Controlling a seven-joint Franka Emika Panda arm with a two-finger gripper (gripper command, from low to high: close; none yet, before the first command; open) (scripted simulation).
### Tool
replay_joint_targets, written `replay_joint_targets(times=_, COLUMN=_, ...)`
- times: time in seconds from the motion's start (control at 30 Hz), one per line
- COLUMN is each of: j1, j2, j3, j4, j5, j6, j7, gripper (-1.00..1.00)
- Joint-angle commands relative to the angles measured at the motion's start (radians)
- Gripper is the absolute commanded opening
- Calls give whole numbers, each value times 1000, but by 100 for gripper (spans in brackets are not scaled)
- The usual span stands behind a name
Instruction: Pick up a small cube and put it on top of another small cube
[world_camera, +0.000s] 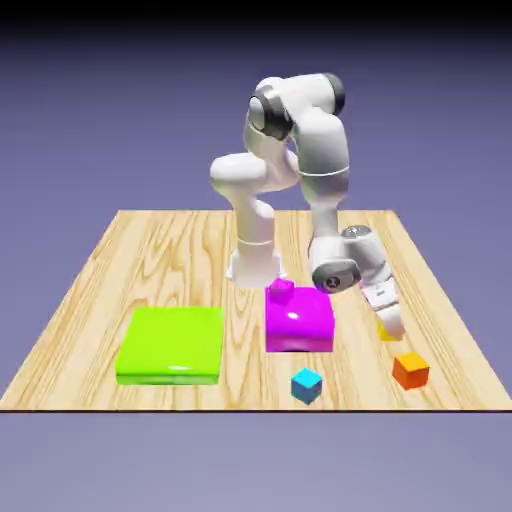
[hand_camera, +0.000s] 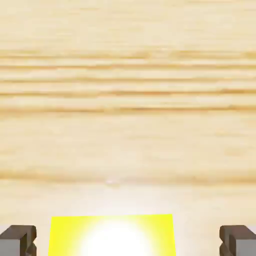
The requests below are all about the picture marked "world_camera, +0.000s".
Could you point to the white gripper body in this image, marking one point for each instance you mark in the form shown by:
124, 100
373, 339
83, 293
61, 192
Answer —
384, 300

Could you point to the small yellow cube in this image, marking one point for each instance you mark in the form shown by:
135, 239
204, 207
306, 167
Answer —
384, 334

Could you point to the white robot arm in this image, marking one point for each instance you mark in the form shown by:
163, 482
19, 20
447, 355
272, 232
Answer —
320, 152

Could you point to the small orange cube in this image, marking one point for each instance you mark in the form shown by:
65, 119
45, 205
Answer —
410, 370

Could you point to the small magenta cube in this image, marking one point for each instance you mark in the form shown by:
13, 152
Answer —
281, 290

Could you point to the small cyan cube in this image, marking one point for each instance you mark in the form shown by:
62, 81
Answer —
306, 386

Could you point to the large magenta box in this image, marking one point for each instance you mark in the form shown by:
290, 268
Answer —
299, 320

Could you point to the large green box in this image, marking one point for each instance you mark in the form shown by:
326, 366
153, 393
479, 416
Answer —
172, 344

